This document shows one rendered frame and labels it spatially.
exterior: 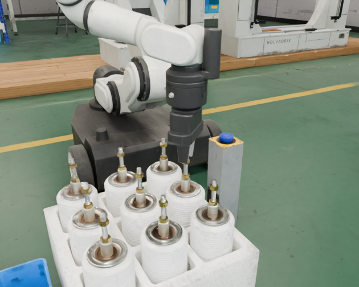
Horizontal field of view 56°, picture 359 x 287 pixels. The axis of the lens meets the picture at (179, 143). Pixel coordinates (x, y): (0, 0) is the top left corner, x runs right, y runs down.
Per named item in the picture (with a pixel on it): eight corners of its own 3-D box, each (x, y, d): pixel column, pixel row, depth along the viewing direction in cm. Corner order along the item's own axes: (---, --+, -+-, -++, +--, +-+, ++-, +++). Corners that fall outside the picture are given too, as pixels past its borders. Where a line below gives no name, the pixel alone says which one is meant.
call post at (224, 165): (204, 227, 108) (208, 139, 95) (222, 220, 111) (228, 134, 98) (217, 240, 103) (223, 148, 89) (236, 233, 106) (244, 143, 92)
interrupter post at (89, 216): (82, 220, 72) (80, 207, 71) (90, 214, 74) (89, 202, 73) (89, 224, 71) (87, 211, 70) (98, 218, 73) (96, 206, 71)
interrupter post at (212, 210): (211, 221, 72) (211, 208, 71) (204, 214, 74) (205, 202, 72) (220, 217, 73) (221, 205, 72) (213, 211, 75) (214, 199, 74)
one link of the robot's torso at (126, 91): (96, 85, 144) (127, 52, 100) (140, 80, 152) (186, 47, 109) (103, 121, 144) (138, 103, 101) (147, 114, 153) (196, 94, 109)
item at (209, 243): (204, 299, 75) (207, 236, 67) (182, 271, 83) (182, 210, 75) (237, 282, 80) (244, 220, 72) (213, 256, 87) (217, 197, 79)
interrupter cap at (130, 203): (119, 212, 75) (119, 209, 74) (129, 193, 82) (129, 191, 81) (153, 215, 74) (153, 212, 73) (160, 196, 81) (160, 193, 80)
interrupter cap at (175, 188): (198, 200, 79) (198, 198, 78) (166, 196, 80) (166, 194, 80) (203, 184, 85) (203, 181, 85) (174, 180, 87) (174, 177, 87)
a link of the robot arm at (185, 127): (196, 149, 70) (198, 93, 65) (154, 142, 73) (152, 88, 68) (212, 127, 80) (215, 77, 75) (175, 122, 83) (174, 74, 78)
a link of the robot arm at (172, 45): (190, 70, 64) (126, 50, 66) (202, 61, 72) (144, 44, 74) (198, 36, 61) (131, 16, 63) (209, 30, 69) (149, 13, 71)
